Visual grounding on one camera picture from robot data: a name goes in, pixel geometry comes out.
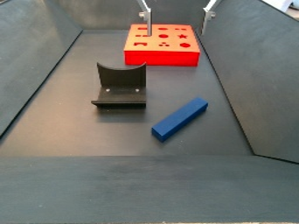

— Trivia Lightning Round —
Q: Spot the black curved fixture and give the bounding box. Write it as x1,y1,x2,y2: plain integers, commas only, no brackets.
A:
91,64,147,108

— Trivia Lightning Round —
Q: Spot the blue rectangular block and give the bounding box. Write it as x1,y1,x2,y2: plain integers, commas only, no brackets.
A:
151,98,208,142

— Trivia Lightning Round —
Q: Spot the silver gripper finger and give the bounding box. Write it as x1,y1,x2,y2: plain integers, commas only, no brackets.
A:
200,0,220,35
136,0,152,36

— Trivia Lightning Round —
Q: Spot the red shape-sorting board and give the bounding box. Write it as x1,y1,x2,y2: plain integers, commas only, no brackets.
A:
124,24,201,67

